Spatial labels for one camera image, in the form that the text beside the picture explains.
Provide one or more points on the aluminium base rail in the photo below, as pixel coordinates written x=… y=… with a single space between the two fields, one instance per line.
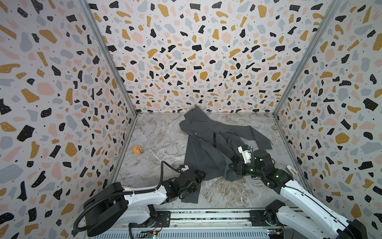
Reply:
x=217 y=224

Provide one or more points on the pink yellow small toy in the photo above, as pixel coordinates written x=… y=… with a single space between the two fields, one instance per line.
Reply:
x=137 y=150

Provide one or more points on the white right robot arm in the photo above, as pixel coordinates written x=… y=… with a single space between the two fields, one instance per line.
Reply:
x=317 y=222

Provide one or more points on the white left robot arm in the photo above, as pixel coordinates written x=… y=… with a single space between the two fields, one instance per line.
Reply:
x=121 y=205

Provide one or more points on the corner aluminium post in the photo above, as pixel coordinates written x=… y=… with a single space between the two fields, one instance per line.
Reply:
x=329 y=15
x=84 y=6

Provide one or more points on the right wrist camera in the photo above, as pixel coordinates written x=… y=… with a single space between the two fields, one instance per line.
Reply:
x=246 y=152

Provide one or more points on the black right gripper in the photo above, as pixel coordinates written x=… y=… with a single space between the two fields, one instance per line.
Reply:
x=236 y=167

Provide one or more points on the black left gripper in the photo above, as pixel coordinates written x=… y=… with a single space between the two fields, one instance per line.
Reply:
x=198 y=179

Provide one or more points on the dark grey zip jacket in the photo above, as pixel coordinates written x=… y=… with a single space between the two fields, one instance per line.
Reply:
x=213 y=145

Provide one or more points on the right corner aluminium post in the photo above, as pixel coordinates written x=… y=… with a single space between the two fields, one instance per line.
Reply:
x=329 y=15

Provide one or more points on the small white clip object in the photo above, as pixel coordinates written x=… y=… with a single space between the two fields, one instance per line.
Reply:
x=291 y=170

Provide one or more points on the left corner aluminium post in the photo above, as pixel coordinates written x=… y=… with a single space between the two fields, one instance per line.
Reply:
x=84 y=6

